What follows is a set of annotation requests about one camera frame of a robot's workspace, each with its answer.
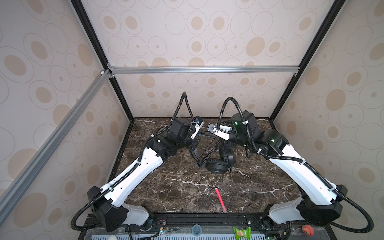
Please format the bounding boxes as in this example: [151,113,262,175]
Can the black blue headphones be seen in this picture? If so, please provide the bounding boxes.
[190,137,237,175]

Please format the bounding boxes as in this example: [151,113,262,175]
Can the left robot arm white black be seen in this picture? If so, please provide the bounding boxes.
[71,92,204,232]

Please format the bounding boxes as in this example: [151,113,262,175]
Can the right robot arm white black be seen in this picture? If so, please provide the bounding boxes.
[209,97,374,234]

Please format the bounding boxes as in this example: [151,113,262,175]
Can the pink marker pen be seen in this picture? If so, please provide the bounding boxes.
[215,188,227,213]

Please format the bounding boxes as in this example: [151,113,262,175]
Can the blue tape roll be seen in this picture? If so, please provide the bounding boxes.
[192,225,202,237]

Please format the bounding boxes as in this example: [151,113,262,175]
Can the green snack packet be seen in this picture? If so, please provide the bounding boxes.
[233,227,251,240]

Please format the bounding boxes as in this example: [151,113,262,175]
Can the red round object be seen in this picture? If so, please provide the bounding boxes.
[302,225,315,236]

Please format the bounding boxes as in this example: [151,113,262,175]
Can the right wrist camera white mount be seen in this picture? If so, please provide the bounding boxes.
[208,123,233,141]

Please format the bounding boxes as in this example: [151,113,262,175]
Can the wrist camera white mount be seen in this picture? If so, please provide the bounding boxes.
[191,116,205,139]
[208,123,233,141]

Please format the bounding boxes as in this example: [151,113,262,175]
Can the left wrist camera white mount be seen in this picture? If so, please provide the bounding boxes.
[191,116,205,139]

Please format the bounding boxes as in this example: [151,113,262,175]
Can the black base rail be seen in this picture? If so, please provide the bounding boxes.
[79,213,336,240]

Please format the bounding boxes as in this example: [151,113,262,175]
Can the aluminium back rail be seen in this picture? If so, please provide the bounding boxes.
[110,66,300,75]

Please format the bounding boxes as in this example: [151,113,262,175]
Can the aluminium rail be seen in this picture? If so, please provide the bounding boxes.
[1,69,112,224]
[110,66,300,75]

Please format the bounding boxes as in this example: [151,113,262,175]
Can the aluminium left rail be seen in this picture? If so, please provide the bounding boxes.
[1,69,112,224]

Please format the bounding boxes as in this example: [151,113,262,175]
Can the black corner frame post left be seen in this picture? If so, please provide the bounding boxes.
[70,0,135,122]

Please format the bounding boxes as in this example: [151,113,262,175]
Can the black corner frame post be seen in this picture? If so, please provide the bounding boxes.
[269,0,347,123]
[70,0,135,122]

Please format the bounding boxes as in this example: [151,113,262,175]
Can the black corner frame post right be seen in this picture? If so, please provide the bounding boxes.
[269,0,347,123]

